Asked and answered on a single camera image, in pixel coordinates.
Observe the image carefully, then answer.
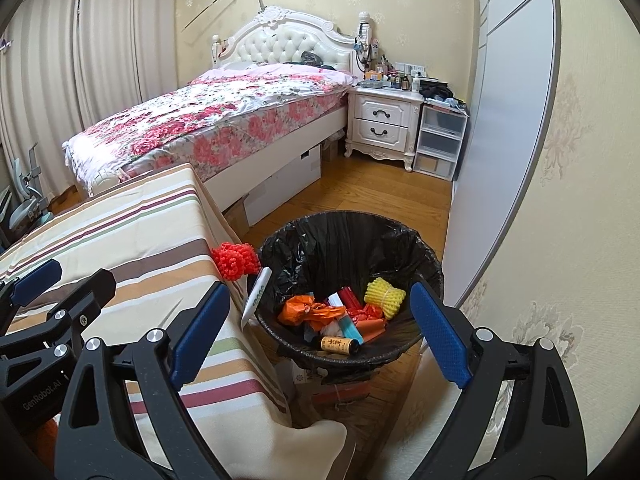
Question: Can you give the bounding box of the red foam net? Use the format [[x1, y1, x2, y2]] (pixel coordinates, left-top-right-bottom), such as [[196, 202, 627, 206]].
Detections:
[[212, 242, 262, 281]]

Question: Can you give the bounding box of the orange paper piece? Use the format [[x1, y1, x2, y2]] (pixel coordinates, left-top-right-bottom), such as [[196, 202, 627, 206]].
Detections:
[[355, 318, 386, 344]]

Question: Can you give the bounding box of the white green tube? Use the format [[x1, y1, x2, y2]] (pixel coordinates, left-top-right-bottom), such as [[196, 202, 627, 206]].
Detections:
[[240, 266, 272, 328]]

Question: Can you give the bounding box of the orange plastic wrapper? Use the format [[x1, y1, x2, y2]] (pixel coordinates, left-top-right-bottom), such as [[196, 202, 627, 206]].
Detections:
[[278, 295, 346, 332]]

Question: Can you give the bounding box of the amber bottle black cap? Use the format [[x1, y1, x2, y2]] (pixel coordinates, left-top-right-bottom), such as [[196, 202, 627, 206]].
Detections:
[[320, 336, 360, 356]]

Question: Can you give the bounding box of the yellow foam net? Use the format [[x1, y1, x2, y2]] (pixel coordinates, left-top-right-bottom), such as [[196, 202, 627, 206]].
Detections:
[[363, 278, 407, 320]]

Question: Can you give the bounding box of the long blue sachet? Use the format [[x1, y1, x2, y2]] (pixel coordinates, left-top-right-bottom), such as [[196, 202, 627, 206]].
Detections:
[[328, 292, 363, 344]]

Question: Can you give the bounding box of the white tissue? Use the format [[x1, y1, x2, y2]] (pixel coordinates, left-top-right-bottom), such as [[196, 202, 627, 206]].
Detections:
[[320, 320, 343, 337]]

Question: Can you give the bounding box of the black trash bin with bag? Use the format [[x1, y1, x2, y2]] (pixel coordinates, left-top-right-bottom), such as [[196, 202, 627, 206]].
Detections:
[[255, 210, 445, 384]]

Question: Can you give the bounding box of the grey office chair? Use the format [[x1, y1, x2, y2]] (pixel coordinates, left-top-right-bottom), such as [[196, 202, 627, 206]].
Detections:
[[9, 143, 54, 238]]

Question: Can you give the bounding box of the striped bed cover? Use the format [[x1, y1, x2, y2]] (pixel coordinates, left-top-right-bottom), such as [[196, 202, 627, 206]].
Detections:
[[1, 165, 355, 479]]

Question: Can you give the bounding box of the beige curtain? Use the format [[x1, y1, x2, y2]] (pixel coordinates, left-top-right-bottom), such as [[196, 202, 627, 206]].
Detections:
[[1, 0, 178, 197]]

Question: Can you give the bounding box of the white cardboard box under bed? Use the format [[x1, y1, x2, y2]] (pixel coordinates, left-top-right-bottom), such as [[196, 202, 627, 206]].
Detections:
[[224, 145, 321, 237]]

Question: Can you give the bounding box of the bed with floral quilt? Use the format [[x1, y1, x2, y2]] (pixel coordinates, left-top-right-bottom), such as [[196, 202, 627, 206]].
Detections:
[[62, 63, 354, 196]]

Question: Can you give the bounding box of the white sliding wardrobe door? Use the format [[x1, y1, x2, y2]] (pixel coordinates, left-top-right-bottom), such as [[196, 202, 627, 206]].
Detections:
[[442, 0, 558, 306]]

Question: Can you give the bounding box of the plastic drawer unit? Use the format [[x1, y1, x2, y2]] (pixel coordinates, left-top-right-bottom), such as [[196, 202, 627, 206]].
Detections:
[[412, 100, 469, 182]]

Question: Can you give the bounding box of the white nightstand with drawers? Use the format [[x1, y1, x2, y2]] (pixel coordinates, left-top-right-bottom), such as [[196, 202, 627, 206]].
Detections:
[[345, 86, 424, 172]]

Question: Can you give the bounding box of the white tufted headboard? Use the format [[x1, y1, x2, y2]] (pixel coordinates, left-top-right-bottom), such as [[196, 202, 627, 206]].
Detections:
[[210, 6, 363, 77]]

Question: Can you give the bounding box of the clutter on nightstand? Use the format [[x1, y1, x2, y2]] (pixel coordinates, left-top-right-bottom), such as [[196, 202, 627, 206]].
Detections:
[[356, 40, 469, 113]]

